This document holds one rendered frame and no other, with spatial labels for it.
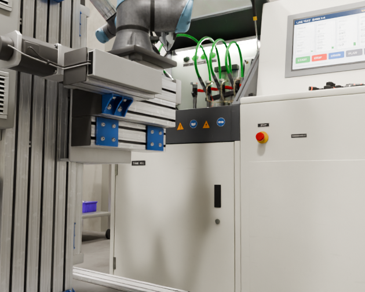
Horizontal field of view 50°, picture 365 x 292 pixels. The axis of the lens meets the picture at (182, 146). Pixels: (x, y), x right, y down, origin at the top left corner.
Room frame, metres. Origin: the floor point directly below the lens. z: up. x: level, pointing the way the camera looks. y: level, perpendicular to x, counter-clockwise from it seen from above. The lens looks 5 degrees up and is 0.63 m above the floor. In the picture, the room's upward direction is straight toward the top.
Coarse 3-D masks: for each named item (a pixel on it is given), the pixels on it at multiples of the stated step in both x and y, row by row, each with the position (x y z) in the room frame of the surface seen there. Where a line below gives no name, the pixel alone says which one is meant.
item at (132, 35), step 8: (120, 32) 1.27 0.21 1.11; (128, 32) 1.26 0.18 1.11; (136, 32) 1.26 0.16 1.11; (144, 32) 1.28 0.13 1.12; (120, 40) 1.26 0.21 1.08; (128, 40) 1.25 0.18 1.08; (136, 40) 1.25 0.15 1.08; (144, 40) 1.27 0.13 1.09; (112, 48) 1.27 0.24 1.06; (144, 48) 1.26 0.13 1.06; (152, 48) 1.31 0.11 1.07
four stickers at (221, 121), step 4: (192, 120) 1.78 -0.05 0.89; (196, 120) 1.77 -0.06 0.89; (204, 120) 1.75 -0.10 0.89; (208, 120) 1.74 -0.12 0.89; (220, 120) 1.71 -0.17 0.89; (224, 120) 1.70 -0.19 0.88; (180, 124) 1.81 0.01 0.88; (192, 124) 1.78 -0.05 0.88; (196, 124) 1.77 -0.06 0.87; (204, 124) 1.75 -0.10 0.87; (208, 124) 1.74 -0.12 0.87; (220, 124) 1.71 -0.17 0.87; (224, 124) 1.70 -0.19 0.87; (180, 128) 1.81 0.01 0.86; (204, 128) 1.75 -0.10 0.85; (208, 128) 1.74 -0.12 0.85
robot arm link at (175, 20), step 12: (156, 0) 1.27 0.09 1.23; (168, 0) 1.27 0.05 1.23; (180, 0) 1.27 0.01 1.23; (192, 0) 1.29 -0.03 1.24; (156, 12) 1.27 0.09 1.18; (168, 12) 1.27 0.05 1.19; (180, 12) 1.27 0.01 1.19; (156, 24) 1.29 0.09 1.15; (168, 24) 1.29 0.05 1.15; (180, 24) 1.29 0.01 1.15
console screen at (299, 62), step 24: (288, 24) 1.88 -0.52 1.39; (312, 24) 1.82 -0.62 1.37; (336, 24) 1.76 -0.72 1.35; (360, 24) 1.71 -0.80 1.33; (288, 48) 1.85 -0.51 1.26; (312, 48) 1.79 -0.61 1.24; (336, 48) 1.73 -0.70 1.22; (360, 48) 1.68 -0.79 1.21; (288, 72) 1.82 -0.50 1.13; (312, 72) 1.76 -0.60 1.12
